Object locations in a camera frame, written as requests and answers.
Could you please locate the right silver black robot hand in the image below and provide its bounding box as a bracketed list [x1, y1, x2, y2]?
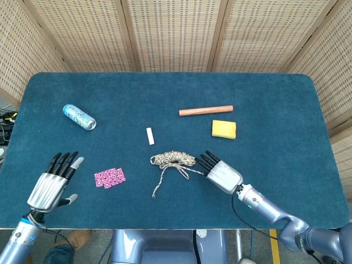
[194, 150, 244, 195]

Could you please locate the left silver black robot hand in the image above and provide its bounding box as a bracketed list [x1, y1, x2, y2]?
[26, 151, 85, 214]

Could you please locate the beige braided rope bundle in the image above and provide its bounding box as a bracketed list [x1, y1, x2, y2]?
[150, 150, 206, 199]

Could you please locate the yellow sponge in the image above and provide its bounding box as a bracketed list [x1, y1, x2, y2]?
[211, 119, 237, 140]

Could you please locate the pink patterned card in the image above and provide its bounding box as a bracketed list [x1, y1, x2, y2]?
[94, 169, 122, 189]
[103, 167, 127, 190]

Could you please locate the brown leather shoe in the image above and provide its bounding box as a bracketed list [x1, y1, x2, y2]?
[53, 229, 93, 250]

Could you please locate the blue jeans leg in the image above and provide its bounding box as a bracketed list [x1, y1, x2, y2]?
[43, 244, 75, 264]

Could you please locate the brown wooden stick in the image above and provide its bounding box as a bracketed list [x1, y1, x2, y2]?
[178, 105, 234, 117]

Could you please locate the light blue drink can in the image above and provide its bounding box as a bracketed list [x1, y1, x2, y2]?
[62, 103, 97, 131]

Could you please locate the silver blue robot torso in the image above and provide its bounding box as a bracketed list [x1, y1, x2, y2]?
[108, 229, 229, 264]

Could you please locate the blue table cloth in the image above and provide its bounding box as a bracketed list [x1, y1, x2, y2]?
[0, 72, 351, 230]

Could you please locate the woven folding screen panel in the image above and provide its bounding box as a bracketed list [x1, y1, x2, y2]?
[120, 0, 229, 73]
[23, 0, 142, 74]
[285, 0, 352, 133]
[210, 0, 338, 74]
[328, 129, 352, 193]
[0, 0, 72, 102]

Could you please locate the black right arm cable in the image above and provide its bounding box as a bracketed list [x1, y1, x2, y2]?
[230, 189, 278, 240]

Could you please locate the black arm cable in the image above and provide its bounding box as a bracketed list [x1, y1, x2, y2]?
[41, 227, 75, 264]
[230, 189, 278, 240]

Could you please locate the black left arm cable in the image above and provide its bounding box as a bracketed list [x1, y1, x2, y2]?
[41, 227, 75, 264]

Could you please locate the black floor cable bundle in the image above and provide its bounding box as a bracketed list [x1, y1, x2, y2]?
[0, 108, 19, 146]

